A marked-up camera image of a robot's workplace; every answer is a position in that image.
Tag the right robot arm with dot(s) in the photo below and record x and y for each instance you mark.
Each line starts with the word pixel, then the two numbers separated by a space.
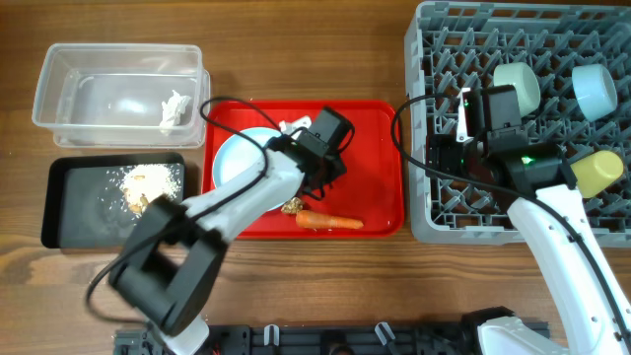
pixel 536 187

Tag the light blue plate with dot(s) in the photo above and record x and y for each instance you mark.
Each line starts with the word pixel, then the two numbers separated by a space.
pixel 245 157

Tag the brown food scrap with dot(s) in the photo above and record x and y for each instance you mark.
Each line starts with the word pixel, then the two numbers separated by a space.
pixel 293 206

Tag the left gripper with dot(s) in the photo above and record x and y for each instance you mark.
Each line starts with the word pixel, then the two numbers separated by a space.
pixel 341 171

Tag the light blue bowl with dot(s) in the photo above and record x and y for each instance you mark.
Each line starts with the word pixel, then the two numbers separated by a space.
pixel 594 91

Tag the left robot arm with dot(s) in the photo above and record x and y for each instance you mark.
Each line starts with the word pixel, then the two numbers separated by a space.
pixel 171 260

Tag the white tissue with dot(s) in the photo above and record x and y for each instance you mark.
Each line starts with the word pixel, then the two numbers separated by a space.
pixel 172 110

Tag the black waste tray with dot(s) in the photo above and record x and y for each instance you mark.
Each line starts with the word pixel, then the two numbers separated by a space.
pixel 84 207

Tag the clear plastic bin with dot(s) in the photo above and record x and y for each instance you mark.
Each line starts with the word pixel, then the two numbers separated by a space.
pixel 108 95

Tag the grey dishwasher rack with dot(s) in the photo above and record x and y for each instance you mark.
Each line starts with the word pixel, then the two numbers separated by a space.
pixel 450 46

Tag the rice and food leftovers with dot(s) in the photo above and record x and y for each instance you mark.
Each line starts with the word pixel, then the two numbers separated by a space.
pixel 144 183

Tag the pale green bowl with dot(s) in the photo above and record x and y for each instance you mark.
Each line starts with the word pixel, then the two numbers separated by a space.
pixel 523 79

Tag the orange carrot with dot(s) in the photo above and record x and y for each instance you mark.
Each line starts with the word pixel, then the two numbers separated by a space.
pixel 311 220

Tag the yellow plastic cup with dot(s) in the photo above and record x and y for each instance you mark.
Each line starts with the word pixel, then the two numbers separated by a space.
pixel 597 172

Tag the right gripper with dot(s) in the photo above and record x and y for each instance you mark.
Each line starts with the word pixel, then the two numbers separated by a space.
pixel 441 149

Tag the red serving tray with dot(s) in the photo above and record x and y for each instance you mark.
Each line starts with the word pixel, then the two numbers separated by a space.
pixel 372 189

